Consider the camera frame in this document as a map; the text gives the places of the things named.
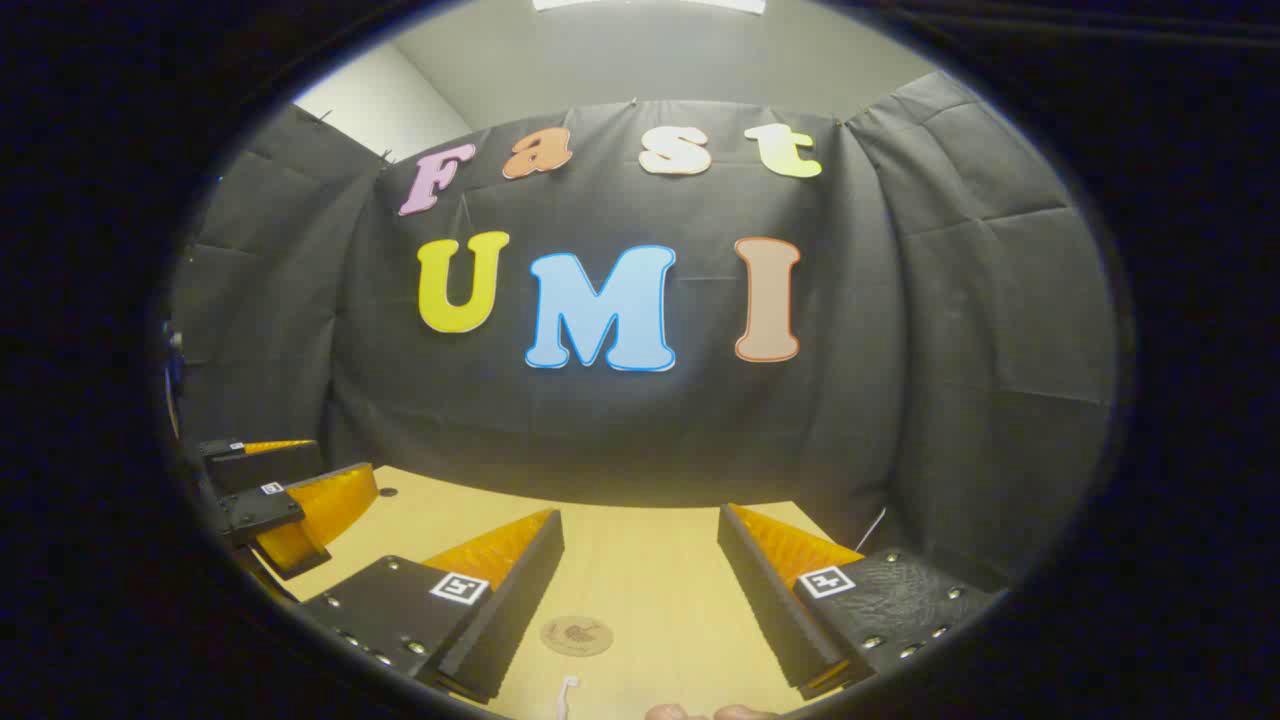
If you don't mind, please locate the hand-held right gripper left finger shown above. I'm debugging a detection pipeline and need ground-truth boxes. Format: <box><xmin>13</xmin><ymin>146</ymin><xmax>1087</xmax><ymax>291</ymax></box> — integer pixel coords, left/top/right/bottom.
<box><xmin>298</xmin><ymin>508</ymin><xmax>566</xmax><ymax>703</ymax></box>

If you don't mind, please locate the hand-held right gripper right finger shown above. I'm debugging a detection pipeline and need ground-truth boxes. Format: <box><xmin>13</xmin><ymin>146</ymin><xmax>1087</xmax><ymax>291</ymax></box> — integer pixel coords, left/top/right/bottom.
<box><xmin>717</xmin><ymin>502</ymin><xmax>1003</xmax><ymax>703</ymax></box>

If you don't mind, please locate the round cork coaster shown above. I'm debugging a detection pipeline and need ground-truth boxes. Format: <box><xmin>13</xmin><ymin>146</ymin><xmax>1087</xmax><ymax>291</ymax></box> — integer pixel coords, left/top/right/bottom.
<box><xmin>540</xmin><ymin>614</ymin><xmax>615</xmax><ymax>659</ymax></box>

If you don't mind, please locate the light wooden desktop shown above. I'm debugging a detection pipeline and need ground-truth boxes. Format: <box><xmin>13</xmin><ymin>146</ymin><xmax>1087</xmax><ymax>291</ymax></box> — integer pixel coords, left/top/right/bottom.
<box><xmin>255</xmin><ymin>465</ymin><xmax>871</xmax><ymax>720</ymax></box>

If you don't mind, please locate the black backdrop cloth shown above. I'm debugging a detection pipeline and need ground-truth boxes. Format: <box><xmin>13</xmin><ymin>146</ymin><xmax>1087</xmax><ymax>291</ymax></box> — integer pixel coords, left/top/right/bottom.
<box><xmin>165</xmin><ymin>70</ymin><xmax>1119</xmax><ymax>591</ymax></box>

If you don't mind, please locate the ceiling light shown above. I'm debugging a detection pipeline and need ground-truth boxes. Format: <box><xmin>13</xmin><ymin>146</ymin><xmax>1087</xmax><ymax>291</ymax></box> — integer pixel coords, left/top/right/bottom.
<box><xmin>530</xmin><ymin>0</ymin><xmax>767</xmax><ymax>15</ymax></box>

